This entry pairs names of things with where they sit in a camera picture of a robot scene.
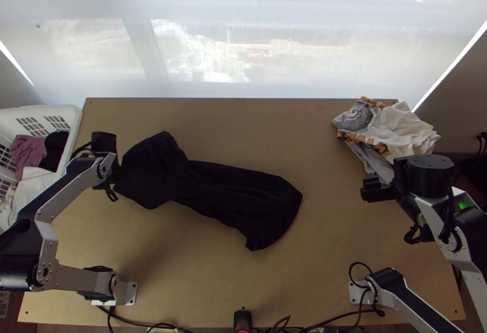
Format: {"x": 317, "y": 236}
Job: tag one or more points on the heap of white patterned clothes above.
{"x": 399, "y": 131}

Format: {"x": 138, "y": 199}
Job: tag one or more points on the dark t-shirt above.
{"x": 213, "y": 192}

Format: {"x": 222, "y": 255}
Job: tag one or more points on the white sheer curtain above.
{"x": 243, "y": 25}

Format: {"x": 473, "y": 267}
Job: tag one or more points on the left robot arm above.
{"x": 57, "y": 192}

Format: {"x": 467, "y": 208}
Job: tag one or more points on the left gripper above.
{"x": 104, "y": 142}

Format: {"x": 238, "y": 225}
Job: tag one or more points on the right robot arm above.
{"x": 430, "y": 175}

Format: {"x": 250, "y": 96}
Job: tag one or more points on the white laundry basket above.
{"x": 38, "y": 112}

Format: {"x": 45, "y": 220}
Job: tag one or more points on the heap of pink white clothes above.
{"x": 26, "y": 148}

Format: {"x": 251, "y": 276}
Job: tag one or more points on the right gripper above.
{"x": 378, "y": 194}

